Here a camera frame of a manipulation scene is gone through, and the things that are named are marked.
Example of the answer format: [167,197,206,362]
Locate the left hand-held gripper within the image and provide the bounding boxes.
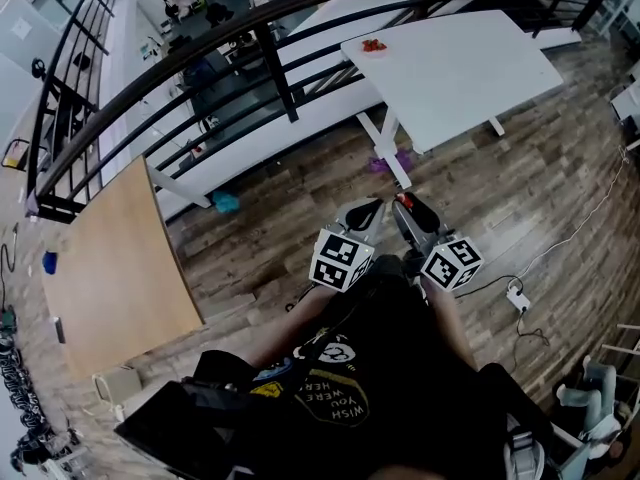
[308,198,387,293]

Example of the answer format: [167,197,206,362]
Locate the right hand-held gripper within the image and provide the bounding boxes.
[391,195,485,293]

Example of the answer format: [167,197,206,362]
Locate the black shoulder bag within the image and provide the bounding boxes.
[113,377,261,480]

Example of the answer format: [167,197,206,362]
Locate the person's right forearm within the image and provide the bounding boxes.
[424,280,479,369]

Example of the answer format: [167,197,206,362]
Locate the person's left forearm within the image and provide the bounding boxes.
[244,285,341,369]

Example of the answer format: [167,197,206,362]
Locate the purple plastic bag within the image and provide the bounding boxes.
[368,148,416,174]

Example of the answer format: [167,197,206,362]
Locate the white power strip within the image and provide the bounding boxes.
[504,278,532,314]

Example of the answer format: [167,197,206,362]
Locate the teal cloth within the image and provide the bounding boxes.
[212,190,240,214]

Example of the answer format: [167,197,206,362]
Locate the white table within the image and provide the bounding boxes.
[339,9,565,189]

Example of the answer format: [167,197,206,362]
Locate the black printed shirt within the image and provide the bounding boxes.
[192,255,556,480]

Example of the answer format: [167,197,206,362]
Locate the black railing with wooden handrail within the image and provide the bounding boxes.
[24,0,611,225]

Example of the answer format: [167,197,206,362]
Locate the white cabinet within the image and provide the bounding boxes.
[608,80,640,125]

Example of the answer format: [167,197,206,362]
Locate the white rack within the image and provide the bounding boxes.
[599,321,640,369]

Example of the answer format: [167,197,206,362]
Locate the light wooden table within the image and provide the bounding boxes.
[39,155,214,382]

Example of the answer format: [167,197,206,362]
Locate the beige box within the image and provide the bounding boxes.
[91,365,144,409]

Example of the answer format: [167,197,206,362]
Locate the yellow black framed board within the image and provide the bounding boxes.
[1,137,31,171]

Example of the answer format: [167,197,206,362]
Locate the black white patterned cloth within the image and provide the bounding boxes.
[0,345,56,464]

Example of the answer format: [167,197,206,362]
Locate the black cable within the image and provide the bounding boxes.
[452,273,551,347]
[0,221,20,289]

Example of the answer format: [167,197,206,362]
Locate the white cable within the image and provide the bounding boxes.
[517,145,630,282]

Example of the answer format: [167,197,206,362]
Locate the grey strapped bag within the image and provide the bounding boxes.
[503,415,547,480]

